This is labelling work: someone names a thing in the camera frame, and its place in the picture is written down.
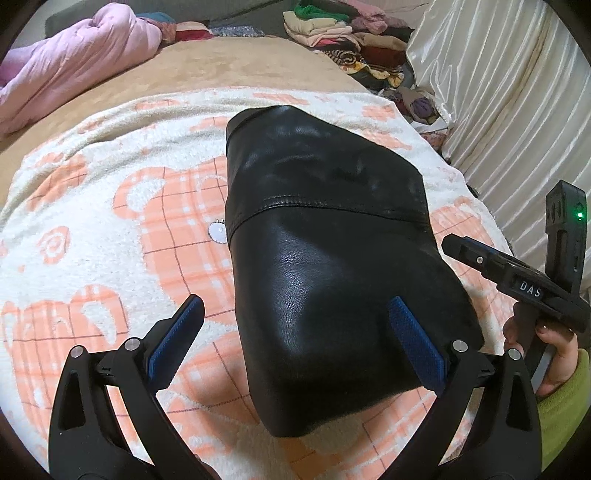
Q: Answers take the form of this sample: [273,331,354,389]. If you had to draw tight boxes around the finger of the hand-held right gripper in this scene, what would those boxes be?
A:
[440,232,505,277]

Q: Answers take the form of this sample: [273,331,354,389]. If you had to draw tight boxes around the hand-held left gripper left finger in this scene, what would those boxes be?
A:
[48,294,206,480]

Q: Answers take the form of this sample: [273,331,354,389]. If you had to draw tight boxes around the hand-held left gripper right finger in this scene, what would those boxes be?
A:
[387,296,542,480]

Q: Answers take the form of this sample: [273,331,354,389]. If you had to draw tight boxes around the black leather jacket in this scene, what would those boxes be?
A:
[224,105,485,439]

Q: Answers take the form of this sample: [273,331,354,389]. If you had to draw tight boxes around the bag of crumpled clothes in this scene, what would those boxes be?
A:
[381,85,455,137]

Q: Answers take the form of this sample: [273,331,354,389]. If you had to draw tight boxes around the pile of folded clothes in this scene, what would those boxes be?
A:
[281,0,416,90]

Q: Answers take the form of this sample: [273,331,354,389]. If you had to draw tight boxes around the person's right hand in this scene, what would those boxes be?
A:
[502,318,580,398]

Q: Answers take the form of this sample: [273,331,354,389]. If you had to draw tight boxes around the white orange patterned blanket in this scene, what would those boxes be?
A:
[0,88,527,480]

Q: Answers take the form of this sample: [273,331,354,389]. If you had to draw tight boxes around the shiny cream curtain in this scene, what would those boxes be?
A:
[406,0,591,287]

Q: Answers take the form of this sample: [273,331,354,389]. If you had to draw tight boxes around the pink quilt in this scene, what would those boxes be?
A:
[0,8,162,134]

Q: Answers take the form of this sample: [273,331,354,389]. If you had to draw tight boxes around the red cloth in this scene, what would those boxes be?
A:
[173,28,213,43]

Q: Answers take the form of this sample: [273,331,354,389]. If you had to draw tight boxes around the blue patterned cloth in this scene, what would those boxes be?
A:
[212,24,266,38]

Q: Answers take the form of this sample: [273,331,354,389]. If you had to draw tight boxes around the teal cloth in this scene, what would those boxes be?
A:
[139,11,178,28]

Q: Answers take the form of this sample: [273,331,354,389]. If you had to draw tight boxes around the grey headboard cushion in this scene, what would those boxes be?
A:
[46,0,301,35]

